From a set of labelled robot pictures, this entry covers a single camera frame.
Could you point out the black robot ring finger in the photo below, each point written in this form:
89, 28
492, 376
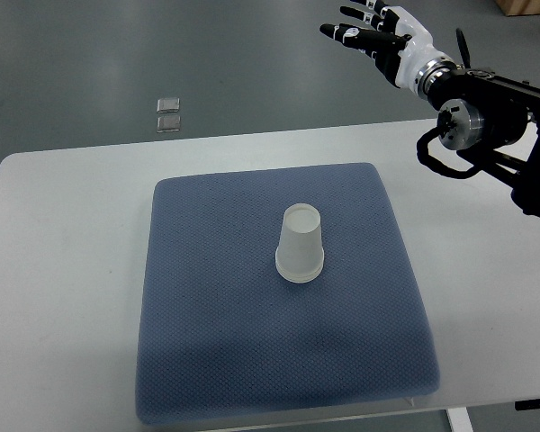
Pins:
370, 53

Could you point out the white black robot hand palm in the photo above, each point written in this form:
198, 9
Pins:
413, 66

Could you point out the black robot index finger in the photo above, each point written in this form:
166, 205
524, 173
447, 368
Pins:
378, 25

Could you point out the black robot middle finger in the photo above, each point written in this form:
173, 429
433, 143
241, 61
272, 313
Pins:
373, 9

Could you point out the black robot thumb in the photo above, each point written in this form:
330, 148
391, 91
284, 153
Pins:
361, 39

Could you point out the white paper cup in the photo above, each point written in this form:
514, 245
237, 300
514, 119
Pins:
300, 247
298, 278

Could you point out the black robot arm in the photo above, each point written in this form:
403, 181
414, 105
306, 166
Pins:
486, 122

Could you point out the wooden box corner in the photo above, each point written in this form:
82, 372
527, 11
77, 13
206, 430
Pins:
519, 7

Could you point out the upper floor socket plate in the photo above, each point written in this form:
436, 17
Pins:
168, 104

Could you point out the white paper cup on mat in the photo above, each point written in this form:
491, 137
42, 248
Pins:
298, 278

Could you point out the blue mesh cushion mat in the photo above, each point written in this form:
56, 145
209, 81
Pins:
222, 334

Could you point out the white table leg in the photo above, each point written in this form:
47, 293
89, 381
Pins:
459, 420

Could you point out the black table control panel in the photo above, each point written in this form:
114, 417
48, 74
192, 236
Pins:
523, 405

